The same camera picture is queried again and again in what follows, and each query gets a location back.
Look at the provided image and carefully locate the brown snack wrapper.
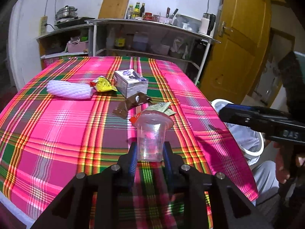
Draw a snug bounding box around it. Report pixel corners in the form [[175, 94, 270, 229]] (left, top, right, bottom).
[[112, 93, 153, 118]]

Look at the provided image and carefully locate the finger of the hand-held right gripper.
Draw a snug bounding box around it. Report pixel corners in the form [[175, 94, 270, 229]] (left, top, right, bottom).
[[222, 103, 290, 119], [219, 107, 268, 134]]

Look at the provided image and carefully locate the black induction cooker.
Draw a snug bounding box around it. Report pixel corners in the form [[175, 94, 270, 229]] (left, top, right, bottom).
[[54, 17, 96, 27]]

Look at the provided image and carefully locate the yellow wooden door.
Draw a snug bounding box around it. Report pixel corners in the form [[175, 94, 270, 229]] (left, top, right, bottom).
[[199, 0, 272, 104]]

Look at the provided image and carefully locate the steel steamer pot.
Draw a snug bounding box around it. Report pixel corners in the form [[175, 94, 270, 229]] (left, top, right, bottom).
[[55, 5, 78, 19]]

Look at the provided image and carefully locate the person's grey trouser leg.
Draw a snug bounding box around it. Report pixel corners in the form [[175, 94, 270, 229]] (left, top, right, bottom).
[[251, 160, 280, 207]]

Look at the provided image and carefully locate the white printed carton box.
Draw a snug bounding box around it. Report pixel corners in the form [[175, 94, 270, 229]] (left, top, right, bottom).
[[113, 69, 149, 99]]

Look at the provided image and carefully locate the person's right hand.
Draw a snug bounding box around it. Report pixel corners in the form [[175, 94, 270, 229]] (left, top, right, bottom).
[[273, 142, 305, 185]]

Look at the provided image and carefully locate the translucent white bin liner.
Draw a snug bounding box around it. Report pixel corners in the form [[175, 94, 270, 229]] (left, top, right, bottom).
[[224, 122, 261, 151]]

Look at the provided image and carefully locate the clear cup with red lid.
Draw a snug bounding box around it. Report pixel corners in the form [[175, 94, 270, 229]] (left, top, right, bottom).
[[130, 111, 174, 161]]

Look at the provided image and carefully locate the pale green printed packet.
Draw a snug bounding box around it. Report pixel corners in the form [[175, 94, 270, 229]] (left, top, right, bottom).
[[143, 102, 175, 116]]

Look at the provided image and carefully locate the metal door handle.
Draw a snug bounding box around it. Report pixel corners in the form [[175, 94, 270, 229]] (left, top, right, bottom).
[[219, 21, 233, 37]]

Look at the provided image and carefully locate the white foam fruit net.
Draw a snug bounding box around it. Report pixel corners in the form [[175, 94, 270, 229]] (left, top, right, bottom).
[[46, 80, 94, 100]]

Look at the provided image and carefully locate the metal kitchen shelf unit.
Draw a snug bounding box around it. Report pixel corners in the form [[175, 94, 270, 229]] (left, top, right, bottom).
[[84, 19, 221, 84]]

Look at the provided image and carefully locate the white and black kettle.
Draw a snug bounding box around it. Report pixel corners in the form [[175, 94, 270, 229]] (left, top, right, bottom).
[[198, 13, 216, 36]]

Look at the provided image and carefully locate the clear plastic storage container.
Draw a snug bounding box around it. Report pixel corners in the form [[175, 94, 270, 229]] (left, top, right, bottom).
[[175, 14, 203, 32]]

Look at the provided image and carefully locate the white plastic waste bin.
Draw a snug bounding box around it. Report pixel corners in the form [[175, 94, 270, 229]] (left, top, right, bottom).
[[211, 99, 265, 165]]

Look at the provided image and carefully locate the large yellow label oil bottle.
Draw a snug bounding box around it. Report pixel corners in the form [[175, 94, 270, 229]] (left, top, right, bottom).
[[115, 32, 126, 50]]

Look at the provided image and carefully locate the pink green plaid tablecloth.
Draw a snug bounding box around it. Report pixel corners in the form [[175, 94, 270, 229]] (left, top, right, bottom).
[[0, 56, 259, 229]]

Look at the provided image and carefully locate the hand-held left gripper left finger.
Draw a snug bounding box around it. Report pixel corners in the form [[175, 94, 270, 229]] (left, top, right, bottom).
[[31, 142, 139, 229]]

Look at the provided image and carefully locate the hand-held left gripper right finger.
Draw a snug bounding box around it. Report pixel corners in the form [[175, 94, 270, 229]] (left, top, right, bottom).
[[162, 141, 274, 229]]

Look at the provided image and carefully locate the wooden cutting board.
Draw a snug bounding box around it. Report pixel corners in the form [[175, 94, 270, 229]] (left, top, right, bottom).
[[98, 0, 132, 19]]

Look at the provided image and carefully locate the pink plastic basket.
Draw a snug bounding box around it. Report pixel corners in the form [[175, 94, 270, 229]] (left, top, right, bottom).
[[67, 40, 89, 53]]

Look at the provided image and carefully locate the yellow snack wrapper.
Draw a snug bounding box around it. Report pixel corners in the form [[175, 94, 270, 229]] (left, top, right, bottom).
[[91, 76, 118, 93]]

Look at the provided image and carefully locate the small yellow label sauce bottle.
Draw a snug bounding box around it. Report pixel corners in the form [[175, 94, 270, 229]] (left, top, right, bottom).
[[132, 2, 141, 19]]

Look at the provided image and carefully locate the yellowed power strip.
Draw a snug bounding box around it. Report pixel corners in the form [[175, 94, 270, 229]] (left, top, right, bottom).
[[39, 16, 48, 36]]

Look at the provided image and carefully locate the white plastic bottle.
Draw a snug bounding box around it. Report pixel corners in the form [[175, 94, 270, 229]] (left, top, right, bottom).
[[106, 27, 116, 49]]

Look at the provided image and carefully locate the blue plastic jug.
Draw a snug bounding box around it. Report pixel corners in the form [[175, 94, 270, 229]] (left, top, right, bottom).
[[133, 31, 149, 52]]

